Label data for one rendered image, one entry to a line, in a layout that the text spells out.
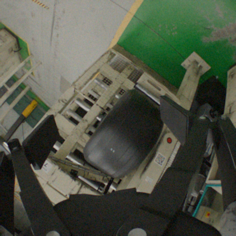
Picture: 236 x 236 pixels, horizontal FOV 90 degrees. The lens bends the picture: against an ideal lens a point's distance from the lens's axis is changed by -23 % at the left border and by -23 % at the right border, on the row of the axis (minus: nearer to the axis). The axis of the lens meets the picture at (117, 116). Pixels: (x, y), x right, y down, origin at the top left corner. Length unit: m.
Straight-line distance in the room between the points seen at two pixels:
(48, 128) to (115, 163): 0.68
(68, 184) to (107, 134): 0.57
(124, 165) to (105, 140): 0.17
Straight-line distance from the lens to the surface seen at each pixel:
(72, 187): 1.17
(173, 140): 1.14
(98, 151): 0.81
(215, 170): 1.05
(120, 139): 0.76
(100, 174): 1.31
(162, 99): 0.17
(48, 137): 0.17
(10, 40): 5.01
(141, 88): 1.05
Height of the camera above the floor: 1.56
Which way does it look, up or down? 24 degrees down
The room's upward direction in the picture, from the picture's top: 145 degrees counter-clockwise
